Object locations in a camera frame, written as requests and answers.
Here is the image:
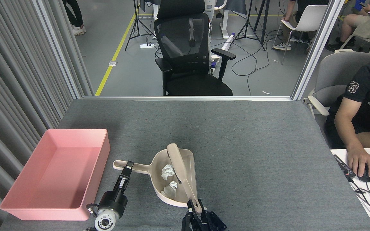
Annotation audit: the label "person on white chair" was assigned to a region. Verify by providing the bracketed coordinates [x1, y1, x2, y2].
[273, 0, 330, 51]

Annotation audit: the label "black mesh office chair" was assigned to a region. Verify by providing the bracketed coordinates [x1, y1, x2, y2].
[154, 0, 237, 96]

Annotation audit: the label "white desk stand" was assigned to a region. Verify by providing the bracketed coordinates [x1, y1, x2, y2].
[204, 0, 230, 39]

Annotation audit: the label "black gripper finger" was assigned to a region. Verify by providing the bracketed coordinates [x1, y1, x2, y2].
[198, 201, 227, 231]

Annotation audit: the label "person's right hand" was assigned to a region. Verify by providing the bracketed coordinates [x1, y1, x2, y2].
[347, 148, 370, 178]

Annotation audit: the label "wide silver frame post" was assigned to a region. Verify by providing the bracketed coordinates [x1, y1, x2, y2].
[291, 0, 346, 101]

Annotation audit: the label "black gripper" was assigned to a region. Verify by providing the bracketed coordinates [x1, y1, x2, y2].
[99, 161, 201, 231]

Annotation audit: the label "pink plastic bin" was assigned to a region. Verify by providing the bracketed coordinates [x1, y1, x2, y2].
[0, 129, 111, 221]

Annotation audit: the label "grey padded chair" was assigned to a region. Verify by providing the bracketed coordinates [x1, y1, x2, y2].
[302, 51, 370, 129]

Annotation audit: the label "beige plastic dustpan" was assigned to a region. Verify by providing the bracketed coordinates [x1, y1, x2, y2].
[113, 148, 199, 208]

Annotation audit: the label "silver frame rail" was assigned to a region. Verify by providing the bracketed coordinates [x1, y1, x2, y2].
[83, 96, 293, 101]

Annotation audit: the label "white and purple tube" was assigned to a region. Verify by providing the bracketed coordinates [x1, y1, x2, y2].
[221, 32, 235, 52]

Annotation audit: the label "slim silver frame post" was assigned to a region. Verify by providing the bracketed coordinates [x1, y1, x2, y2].
[32, 0, 83, 100]

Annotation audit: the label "standing person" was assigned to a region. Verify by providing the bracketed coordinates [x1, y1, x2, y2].
[62, 0, 87, 36]

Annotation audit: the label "black tripod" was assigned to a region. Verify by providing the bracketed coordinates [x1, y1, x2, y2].
[235, 0, 270, 51]
[125, 0, 155, 51]

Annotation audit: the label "white plastic chair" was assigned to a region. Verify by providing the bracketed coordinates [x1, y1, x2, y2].
[272, 4, 328, 65]

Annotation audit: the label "black floor cables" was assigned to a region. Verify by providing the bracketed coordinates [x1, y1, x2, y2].
[211, 29, 288, 96]

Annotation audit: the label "grey pleated curtain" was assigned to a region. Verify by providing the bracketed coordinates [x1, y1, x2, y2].
[0, 0, 94, 231]

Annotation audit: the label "black desk cable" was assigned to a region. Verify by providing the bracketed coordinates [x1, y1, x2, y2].
[349, 178, 370, 223]

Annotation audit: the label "beige hand brush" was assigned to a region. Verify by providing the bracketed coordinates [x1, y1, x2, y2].
[167, 143, 203, 214]

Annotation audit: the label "white paper ball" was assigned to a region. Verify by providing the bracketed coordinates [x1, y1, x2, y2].
[161, 164, 175, 181]
[160, 181, 178, 199]

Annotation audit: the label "black computer mouse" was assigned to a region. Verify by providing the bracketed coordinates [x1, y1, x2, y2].
[357, 164, 370, 183]

